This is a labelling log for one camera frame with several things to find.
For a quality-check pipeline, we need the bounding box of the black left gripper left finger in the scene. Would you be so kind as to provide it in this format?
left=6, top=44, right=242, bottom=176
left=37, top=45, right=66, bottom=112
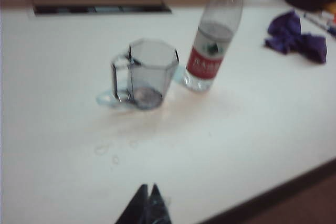
left=114, top=183, right=150, bottom=224

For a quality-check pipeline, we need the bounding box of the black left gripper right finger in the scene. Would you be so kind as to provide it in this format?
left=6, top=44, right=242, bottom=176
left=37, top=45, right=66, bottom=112
left=148, top=183, right=173, bottom=224

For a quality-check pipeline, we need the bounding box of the water bottle with red label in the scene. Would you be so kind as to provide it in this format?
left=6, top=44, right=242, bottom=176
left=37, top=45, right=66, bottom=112
left=182, top=0, right=249, bottom=93

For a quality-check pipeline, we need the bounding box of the transparent grey octagonal mug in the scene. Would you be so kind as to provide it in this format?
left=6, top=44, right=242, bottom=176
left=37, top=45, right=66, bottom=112
left=111, top=38, right=181, bottom=111

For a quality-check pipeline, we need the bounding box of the crumpled purple cloth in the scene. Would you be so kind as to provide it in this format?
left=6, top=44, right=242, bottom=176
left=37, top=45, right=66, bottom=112
left=264, top=10, right=328, bottom=65

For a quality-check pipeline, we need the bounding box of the pen with dark barrel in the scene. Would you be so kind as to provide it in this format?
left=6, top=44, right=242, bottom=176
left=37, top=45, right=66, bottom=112
left=303, top=12, right=336, bottom=36

